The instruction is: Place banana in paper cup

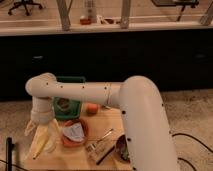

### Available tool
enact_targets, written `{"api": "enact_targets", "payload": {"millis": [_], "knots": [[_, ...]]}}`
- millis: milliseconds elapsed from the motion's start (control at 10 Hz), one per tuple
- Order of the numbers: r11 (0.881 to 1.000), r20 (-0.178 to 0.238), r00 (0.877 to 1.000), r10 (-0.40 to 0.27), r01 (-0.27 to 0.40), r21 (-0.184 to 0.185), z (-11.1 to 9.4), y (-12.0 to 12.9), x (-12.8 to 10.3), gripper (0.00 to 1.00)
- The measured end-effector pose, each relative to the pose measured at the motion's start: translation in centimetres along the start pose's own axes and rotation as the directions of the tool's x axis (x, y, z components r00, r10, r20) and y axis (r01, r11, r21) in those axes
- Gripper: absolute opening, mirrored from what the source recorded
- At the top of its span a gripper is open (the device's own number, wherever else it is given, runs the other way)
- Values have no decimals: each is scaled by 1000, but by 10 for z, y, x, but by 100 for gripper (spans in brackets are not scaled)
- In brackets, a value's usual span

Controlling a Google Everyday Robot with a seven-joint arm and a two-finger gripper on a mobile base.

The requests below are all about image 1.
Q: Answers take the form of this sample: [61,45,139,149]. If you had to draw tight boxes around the metal frame post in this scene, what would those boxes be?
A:
[56,0,70,31]
[120,0,131,29]

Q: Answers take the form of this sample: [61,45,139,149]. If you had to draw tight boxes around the green paper cup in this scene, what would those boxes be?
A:
[53,76,86,121]

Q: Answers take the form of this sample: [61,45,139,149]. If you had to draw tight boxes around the office chair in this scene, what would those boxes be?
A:
[8,0,43,16]

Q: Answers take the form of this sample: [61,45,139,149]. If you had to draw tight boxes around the orange bowl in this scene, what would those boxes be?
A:
[61,119,89,148]

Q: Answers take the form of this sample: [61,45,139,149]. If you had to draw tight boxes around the yellow banana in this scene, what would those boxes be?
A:
[33,127,50,159]

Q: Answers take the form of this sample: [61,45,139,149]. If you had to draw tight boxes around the black desk stand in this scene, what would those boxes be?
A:
[151,0,199,22]

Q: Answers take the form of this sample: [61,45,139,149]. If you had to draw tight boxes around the black cable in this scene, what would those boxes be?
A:
[171,132,213,171]

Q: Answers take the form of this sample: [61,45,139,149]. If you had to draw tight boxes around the orange fruit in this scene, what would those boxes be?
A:
[86,103,99,115]

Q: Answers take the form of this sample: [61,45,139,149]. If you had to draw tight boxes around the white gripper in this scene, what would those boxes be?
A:
[24,97,60,153]

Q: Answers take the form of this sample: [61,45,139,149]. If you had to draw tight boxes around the white crumpled paper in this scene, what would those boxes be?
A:
[62,122,84,142]

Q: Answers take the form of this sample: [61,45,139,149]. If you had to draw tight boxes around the wooden board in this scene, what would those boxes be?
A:
[24,108,131,171]

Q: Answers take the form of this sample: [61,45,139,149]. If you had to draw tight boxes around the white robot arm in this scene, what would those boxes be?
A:
[25,73,180,171]

